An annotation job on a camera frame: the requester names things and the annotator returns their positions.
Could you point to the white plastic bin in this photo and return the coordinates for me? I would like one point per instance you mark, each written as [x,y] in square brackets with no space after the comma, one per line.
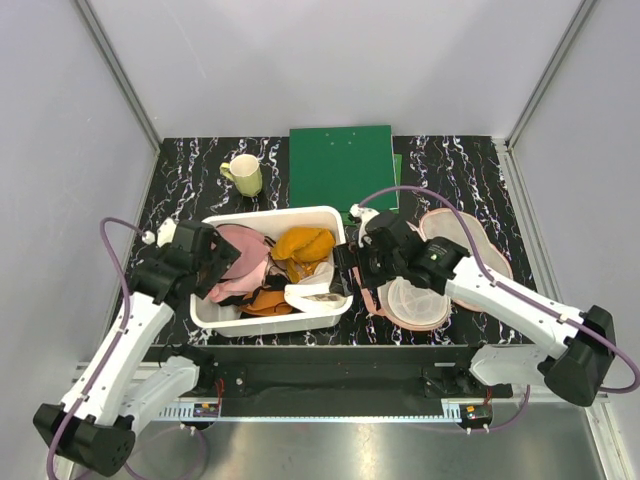
[228,322]

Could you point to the pink bra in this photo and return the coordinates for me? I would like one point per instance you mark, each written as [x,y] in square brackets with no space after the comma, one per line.
[248,271]

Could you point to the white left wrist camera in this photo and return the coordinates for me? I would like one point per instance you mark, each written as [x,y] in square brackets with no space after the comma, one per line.
[163,235]

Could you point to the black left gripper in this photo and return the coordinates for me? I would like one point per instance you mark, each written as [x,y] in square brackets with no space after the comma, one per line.
[224,257]

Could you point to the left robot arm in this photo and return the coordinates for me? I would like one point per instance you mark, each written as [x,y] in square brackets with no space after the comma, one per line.
[97,421]

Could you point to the pale green mug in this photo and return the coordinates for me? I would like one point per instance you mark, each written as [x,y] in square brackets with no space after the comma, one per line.
[245,172]

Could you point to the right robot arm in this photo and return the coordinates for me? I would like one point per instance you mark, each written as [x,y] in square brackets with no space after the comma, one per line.
[569,350]

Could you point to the orange bra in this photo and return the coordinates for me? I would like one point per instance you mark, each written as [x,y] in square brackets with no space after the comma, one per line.
[304,245]

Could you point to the green folder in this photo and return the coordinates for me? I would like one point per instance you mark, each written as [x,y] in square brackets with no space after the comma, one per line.
[339,166]

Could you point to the white bra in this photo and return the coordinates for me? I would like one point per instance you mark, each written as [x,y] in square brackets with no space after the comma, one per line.
[314,294]

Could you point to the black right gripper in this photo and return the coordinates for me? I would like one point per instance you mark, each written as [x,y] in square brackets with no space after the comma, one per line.
[346,256]

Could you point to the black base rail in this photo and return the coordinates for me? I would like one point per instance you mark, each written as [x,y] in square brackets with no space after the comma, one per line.
[344,381]

